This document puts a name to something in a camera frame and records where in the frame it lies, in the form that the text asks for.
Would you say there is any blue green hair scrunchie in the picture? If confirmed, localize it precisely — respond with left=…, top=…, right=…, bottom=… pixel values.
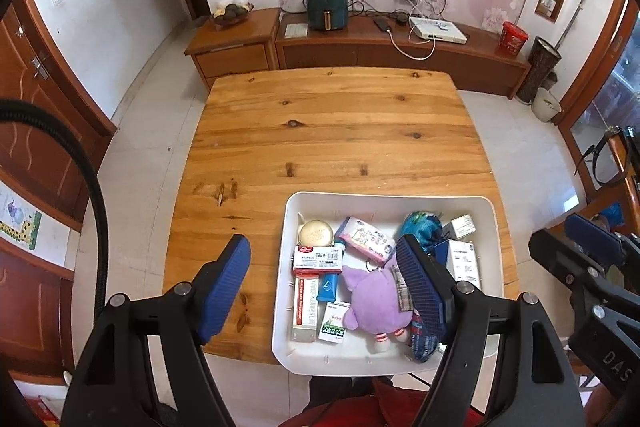
left=400, top=211, right=446, bottom=253

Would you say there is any white set-top device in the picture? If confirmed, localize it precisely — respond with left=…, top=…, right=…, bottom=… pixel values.
left=409, top=17, right=471, bottom=45

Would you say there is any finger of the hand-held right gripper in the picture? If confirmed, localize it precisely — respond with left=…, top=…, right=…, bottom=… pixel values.
left=564, top=212, right=640, bottom=269
left=528, top=228, right=619, bottom=309

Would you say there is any brown wooden door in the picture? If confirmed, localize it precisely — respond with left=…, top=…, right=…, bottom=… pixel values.
left=0, top=0, right=118, bottom=233

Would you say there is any red bucket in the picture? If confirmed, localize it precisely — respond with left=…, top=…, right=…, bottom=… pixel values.
left=499, top=21, right=529, bottom=58

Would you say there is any black strap bag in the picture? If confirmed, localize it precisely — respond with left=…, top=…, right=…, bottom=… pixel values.
left=575, top=126, right=640, bottom=192

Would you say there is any wooden television cabinet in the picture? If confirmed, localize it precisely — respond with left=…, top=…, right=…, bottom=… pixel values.
left=274, top=12, right=532, bottom=100

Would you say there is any green white small box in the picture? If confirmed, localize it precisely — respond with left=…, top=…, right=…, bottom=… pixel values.
left=317, top=301, right=352, bottom=344

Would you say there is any dark green air fryer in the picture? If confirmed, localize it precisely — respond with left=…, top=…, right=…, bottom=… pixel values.
left=306, top=0, right=348, bottom=32

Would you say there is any long red white toothpaste box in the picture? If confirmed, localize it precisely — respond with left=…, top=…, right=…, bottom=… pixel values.
left=292, top=274, right=321, bottom=343

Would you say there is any gold round compact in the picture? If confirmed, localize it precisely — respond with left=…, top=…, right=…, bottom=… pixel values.
left=298, top=219, right=333, bottom=250

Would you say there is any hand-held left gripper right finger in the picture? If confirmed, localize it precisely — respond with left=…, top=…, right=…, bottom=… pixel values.
left=395, top=234, right=586, bottom=427

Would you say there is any dark patterned tall vase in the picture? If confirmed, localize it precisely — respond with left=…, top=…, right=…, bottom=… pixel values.
left=515, top=36, right=562, bottom=105

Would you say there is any white bucket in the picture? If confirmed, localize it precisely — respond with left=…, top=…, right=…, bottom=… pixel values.
left=531, top=87, right=563, bottom=124

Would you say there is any fruit bowl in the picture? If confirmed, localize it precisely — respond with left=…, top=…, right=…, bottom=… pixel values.
left=210, top=0, right=255, bottom=28

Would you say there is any white charging cable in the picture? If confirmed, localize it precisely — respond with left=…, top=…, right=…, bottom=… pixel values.
left=387, top=19, right=437, bottom=60

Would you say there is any dark blue packet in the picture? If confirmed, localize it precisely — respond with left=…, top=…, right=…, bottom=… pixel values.
left=410, top=307, right=443, bottom=363

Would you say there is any purple plush toy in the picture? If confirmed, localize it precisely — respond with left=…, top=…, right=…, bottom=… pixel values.
left=340, top=257, right=418, bottom=355

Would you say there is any black corrugated hose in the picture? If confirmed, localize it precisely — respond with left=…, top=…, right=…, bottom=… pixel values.
left=0, top=99, right=108, bottom=308

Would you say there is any white box with blue side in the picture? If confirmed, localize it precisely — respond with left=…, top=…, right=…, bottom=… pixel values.
left=432, top=238, right=483, bottom=290

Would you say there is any wooden side cabinet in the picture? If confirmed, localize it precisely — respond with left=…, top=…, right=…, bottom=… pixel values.
left=184, top=8, right=282, bottom=90

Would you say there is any colourful wall poster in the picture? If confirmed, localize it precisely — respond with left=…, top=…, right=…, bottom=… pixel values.
left=0, top=184, right=43, bottom=250

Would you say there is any pink tissue pack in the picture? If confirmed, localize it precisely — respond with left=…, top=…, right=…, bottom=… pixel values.
left=334, top=216, right=398, bottom=265

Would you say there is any red clothing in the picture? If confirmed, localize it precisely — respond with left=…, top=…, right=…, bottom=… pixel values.
left=280, top=379, right=483, bottom=427

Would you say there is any blue tube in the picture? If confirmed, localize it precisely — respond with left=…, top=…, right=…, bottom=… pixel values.
left=316, top=239, right=348, bottom=305

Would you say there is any white box red logo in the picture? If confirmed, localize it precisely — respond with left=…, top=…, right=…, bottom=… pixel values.
left=292, top=244, right=346, bottom=270

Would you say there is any long thin stick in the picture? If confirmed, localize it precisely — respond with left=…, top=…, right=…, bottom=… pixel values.
left=557, top=0, right=592, bottom=45

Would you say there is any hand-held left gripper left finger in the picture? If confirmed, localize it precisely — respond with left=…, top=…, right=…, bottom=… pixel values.
left=60, top=234, right=251, bottom=427

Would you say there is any white plastic tray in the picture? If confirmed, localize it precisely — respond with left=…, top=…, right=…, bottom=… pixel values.
left=272, top=191, right=505, bottom=377

